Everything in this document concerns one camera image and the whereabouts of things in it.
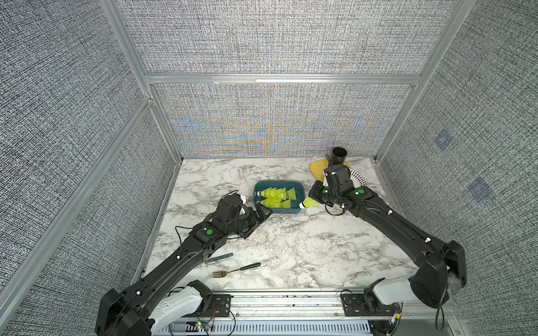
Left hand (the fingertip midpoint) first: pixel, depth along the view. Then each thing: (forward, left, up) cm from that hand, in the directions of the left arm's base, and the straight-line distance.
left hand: (271, 216), depth 74 cm
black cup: (+41, -38, -12) cm, 57 cm away
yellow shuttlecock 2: (+17, -4, -16) cm, 24 cm away
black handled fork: (-13, +19, -19) cm, 30 cm away
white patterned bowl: (+30, -46, -18) cm, 57 cm away
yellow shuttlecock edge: (+21, -11, -17) cm, 29 cm away
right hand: (+12, -15, +1) cm, 19 cm away
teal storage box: (+27, +3, -17) cm, 32 cm away
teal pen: (-7, +23, -20) cm, 31 cm away
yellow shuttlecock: (+21, -5, -17) cm, 28 cm away
